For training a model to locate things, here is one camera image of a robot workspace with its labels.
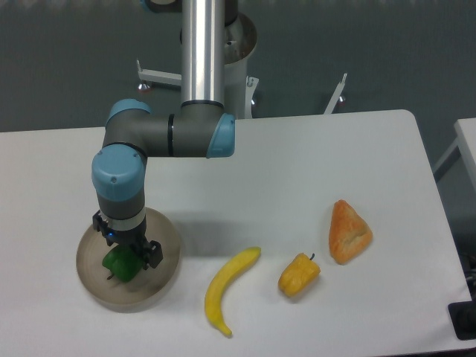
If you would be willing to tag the beige round plate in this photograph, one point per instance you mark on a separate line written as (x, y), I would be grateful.
(148, 286)

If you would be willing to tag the green toy bell pepper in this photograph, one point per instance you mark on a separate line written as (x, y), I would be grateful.
(123, 263)

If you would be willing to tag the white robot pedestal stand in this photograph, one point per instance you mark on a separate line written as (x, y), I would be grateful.
(238, 67)

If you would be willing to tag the orange toy pastry triangle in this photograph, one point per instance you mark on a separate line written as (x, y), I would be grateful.
(349, 234)

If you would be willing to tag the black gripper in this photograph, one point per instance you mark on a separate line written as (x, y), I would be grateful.
(149, 252)

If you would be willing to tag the yellow toy banana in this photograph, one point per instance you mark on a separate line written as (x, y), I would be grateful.
(235, 267)

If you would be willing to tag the black device at right edge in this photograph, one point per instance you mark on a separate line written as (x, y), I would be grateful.
(462, 316)

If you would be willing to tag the white side table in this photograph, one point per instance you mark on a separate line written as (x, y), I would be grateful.
(463, 146)

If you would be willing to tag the yellow toy bell pepper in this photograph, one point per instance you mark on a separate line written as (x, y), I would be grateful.
(298, 275)

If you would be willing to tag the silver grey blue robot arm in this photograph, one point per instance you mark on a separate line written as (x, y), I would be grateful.
(201, 129)

